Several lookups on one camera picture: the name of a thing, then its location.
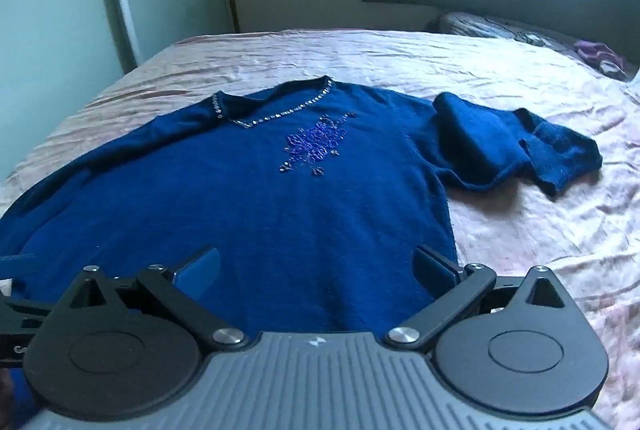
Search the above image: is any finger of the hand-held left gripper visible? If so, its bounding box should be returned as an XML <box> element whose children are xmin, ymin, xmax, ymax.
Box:
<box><xmin>0</xmin><ymin>254</ymin><xmax>37</xmax><ymax>282</ymax></box>

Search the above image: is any purple cloth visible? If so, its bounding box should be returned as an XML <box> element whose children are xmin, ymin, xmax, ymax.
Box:
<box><xmin>574</xmin><ymin>39</ymin><xmax>628</xmax><ymax>78</ymax></box>

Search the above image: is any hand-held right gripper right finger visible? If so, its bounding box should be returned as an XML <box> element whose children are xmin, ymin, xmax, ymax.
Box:
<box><xmin>385</xmin><ymin>244</ymin><xmax>576</xmax><ymax>351</ymax></box>

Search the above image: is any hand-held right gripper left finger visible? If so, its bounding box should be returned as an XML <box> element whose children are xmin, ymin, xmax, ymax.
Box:
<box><xmin>50</xmin><ymin>246</ymin><xmax>248</xmax><ymax>351</ymax></box>

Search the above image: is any patterned pillow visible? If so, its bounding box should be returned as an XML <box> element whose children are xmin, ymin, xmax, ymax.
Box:
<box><xmin>425</xmin><ymin>12</ymin><xmax>640</xmax><ymax>82</ymax></box>

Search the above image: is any glass door wardrobe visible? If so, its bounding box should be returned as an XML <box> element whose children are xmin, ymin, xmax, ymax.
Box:
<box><xmin>0</xmin><ymin>0</ymin><xmax>237</xmax><ymax>181</ymax></box>

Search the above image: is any bed with pink sheet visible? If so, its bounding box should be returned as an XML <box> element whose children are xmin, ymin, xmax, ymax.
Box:
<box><xmin>0</xmin><ymin>28</ymin><xmax>640</xmax><ymax>430</ymax></box>

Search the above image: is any blue beaded sweater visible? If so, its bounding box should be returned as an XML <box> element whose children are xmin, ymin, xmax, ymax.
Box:
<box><xmin>0</xmin><ymin>75</ymin><xmax>603</xmax><ymax>416</ymax></box>

